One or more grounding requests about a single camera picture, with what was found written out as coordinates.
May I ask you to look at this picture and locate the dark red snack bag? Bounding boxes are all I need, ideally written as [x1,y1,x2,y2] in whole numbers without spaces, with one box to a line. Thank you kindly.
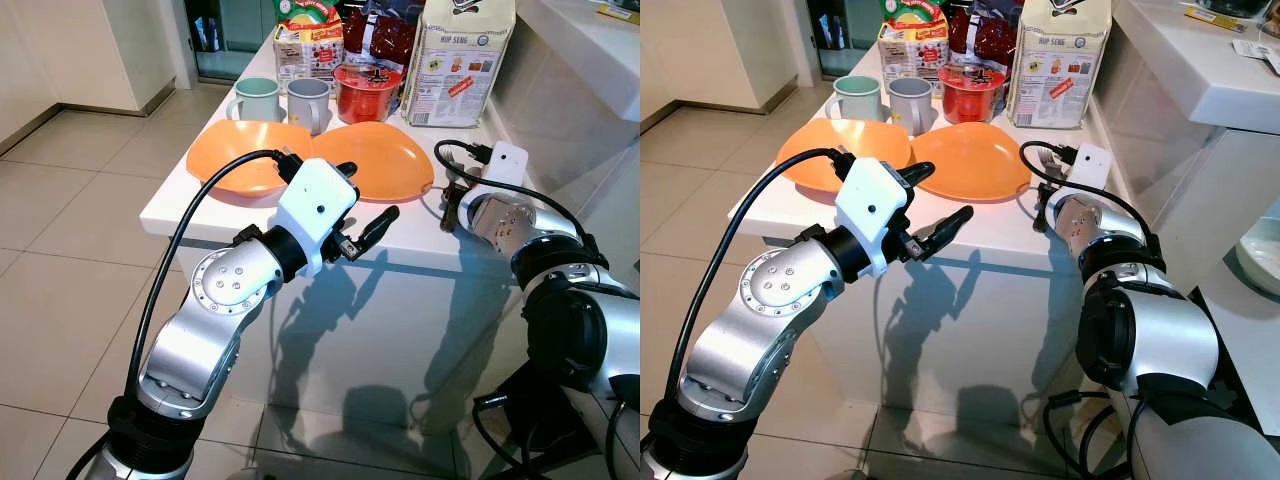
[947,2,1023,71]
[344,2,418,71]

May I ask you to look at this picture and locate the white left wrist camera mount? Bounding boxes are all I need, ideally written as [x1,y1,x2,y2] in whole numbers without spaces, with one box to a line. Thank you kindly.
[834,155,917,280]
[274,155,360,280]

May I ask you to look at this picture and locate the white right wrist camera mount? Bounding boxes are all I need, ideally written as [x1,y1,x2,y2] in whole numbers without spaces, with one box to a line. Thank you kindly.
[484,142,529,193]
[1069,143,1114,193]

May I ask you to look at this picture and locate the pale green mug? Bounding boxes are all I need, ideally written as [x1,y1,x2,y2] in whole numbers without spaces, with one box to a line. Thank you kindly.
[825,75,887,124]
[227,77,284,125]

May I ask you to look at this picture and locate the grey mug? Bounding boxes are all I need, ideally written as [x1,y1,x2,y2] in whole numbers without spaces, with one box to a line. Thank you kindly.
[285,77,334,137]
[887,77,937,137]

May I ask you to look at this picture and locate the red lidded container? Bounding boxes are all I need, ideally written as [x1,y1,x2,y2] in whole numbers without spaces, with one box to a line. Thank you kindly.
[333,62,404,126]
[937,63,1007,126]

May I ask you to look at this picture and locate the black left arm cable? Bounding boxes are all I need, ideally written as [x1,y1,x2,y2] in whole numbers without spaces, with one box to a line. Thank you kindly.
[124,148,303,409]
[664,147,857,403]

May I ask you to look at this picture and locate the white paper slip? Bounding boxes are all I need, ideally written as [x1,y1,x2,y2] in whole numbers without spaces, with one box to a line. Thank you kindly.
[1231,38,1280,77]

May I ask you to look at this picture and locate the white bowl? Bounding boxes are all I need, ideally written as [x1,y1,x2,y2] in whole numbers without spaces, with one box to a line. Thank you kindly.
[1234,214,1280,297]

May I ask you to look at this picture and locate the glass door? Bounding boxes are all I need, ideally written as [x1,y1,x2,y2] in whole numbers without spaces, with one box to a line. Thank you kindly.
[806,0,885,79]
[184,0,279,83]

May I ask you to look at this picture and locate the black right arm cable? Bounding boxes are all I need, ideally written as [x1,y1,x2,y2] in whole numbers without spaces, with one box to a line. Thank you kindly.
[434,139,599,269]
[1019,139,1167,253]

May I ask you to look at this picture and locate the orange plastic plate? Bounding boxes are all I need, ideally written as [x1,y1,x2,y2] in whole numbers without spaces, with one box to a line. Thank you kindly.
[776,118,914,197]
[186,120,317,199]
[311,121,436,204]
[909,121,1032,204]

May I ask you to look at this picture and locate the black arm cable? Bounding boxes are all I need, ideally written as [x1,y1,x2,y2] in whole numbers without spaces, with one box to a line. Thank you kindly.
[1019,139,1167,253]
[124,148,303,409]
[664,147,857,403]
[434,139,599,269]

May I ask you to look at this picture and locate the white kitchen counter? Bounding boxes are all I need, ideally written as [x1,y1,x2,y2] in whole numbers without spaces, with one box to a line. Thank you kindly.
[490,0,641,291]
[1085,0,1280,291]

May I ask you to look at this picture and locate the white cracker bag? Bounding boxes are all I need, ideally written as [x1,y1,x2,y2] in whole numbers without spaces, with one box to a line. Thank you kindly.
[402,0,518,129]
[1006,0,1114,130]

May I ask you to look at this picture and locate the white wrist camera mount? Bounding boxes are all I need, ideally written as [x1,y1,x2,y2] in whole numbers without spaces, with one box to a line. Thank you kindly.
[274,155,360,280]
[834,155,917,280]
[484,142,529,193]
[1069,143,1114,193]

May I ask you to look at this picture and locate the orange printed snack package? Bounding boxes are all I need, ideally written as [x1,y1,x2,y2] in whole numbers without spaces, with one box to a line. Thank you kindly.
[272,0,346,87]
[877,0,951,85]

